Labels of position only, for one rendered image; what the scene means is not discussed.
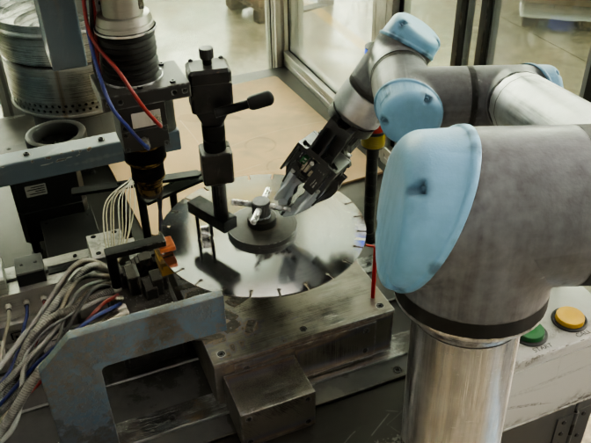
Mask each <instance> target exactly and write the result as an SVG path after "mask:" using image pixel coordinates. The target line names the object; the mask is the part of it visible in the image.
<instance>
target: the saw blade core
mask: <svg viewBox="0 0 591 443"><path fill-rule="evenodd" d="M249 177H250V180H248V176H241V177H236V178H235V181H234V182H233V183H230V184H226V188H227V199H228V209H229V212H230V213H232V214H234V213H235V212H237V211H239V210H240V209H243V208H245V207H240V206H232V205H231V200H233V199H234V200H249V201H252V200H253V199H254V198H255V197H258V196H262V195H263V193H264V191H265V189H266V187H270V188H271V189H272V191H271V192H270V194H269V197H268V198H269V199H270V200H271V203H274V204H278V200H274V196H275V194H276V193H277V192H278V191H279V190H280V189H281V182H282V180H283V179H284V177H285V175H280V174H273V179H271V177H272V174H258V175H249ZM205 189H206V190H207V191H206V190H205ZM199 195H200V196H202V197H204V198H205V199H207V200H210V201H211V202H213V201H212V192H211V186H204V189H203V188H201V189H199V190H197V191H195V192H192V193H190V194H189V195H187V196H186V197H185V198H184V199H182V200H181V201H179V202H178V203H177V204H176V205H175V206H174V207H173V208H172V209H171V210H170V211H171V212H170V211H169V212H168V214H167V215H166V216H165V218H164V222H162V231H159V232H158V234H159V235H164V237H166V236H171V239H172V241H173V242H174V244H175V246H176V250H175V251H169V252H166V253H164V254H163V255H162V258H163V259H164V262H165V263H166V264H167V265H168V267H169V268H170V269H171V270H172V271H173V272H174V273H176V275H178V276H179V277H180V278H181V279H183V280H184V281H186V282H188V283H189V284H191V285H193V286H195V285H196V284H197V283H198V282H199V281H200V280H202V281H201V282H199V283H198V284H197V285H196V286H197V287H198V288H200V289H203V290H206V291H209V292H213V291H216V290H221V291H223V295H226V296H231V297H237V298H249V296H250V291H252V296H251V299H261V298H274V297H280V296H279V292H278V291H277V290H278V289H280V290H281V296H287V295H292V294H299V293H301V292H305V291H308V288H309V289H310V290H311V289H313V288H315V287H319V286H322V285H324V284H325V283H327V282H329V281H331V280H332V278H334V279H335V278H337V277H338V276H340V275H341V274H342V273H343V272H344V271H345V270H347V269H348V268H349V267H350V266H351V264H353V263H354V262H355V260H356V259H357V258H358V257H359V256H360V254H361V251H362V249H363V247H364V244H365V241H366V224H365V221H364V218H363V216H362V214H361V211H360V210H359V208H358V207H357V206H356V205H355V204H354V203H352V201H351V200H350V199H349V198H348V197H347V196H345V195H344V194H343V193H341V192H339V191H337V192H336V193H335V194H333V196H332V197H331V198H329V199H327V200H323V201H321V202H318V203H317V204H316V205H314V206H313V207H311V208H309V209H307V210H305V211H303V212H301V213H300V214H296V215H295V217H296V220H297V231H296V234H295V236H294V237H293V239H292V240H290V241H289V242H288V243H285V244H284V245H282V246H280V247H277V248H273V249H269V250H252V249H247V248H245V247H242V246H240V245H238V244H236V243H234V242H233V241H232V240H231V239H230V237H229V235H228V232H227V233H225V234H224V233H223V232H221V231H220V230H218V229H216V228H214V227H213V230H214V236H213V237H211V236H210V232H209V238H201V239H198V237H197V232H196V225H195V218H194V215H193V214H190V213H189V212H188V207H187V202H188V201H189V200H191V199H193V198H195V197H197V196H199ZM345 204H347V205H345ZM354 217H356V218H354ZM168 226H170V227H168ZM357 231H359V232H357ZM356 237H360V238H365V241H362V240H355V238H356ZM354 246H356V247H354ZM170 256H172V257H170ZM343 261H346V262H343ZM181 269H185V270H182V271H181ZM327 273H329V274H330V276H332V277H330V276H329V275H326V274H327ZM304 284H307V287H308V288H307V287H306V286H305V285H304ZM224 287H225V289H224V290H223V288H224Z"/></svg>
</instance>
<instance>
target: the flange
mask: <svg viewBox="0 0 591 443"><path fill-rule="evenodd" d="M234 215H235V216H236V217H237V227H235V228H234V229H232V230H230V231H229V232H228V235H229V237H230V239H231V240H232V241H233V242H234V243H236V244H238V245H240V246H242V247H245V248H247V249H252V250H269V249H273V248H277V247H280V246H282V245H284V244H285V243H288V242H289V241H290V240H292V239H293V237H294V236H295V235H296V231H297V220H296V217H295V216H294V215H292V216H287V217H283V216H282V215H280V214H279V211H278V210H271V216H270V218H269V219H267V220H265V221H257V224H256V225H252V224H251V223H250V221H251V219H252V208H251V207H245V208H243V209H240V210H239V211H237V212H235V213H234Z"/></svg>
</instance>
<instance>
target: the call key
mask: <svg viewBox="0 0 591 443"><path fill-rule="evenodd" d="M555 319H556V321H557V322H558V323H559V324H561V325H562V326H564V327H566V328H570V329H578V328H580V327H582V326H583V324H584V322H585V316H584V314H583V313H582V312H581V311H580V310H578V309H577V308H574V307H569V306H564V307H561V308H559V309H558V310H557V311H556V315H555Z"/></svg>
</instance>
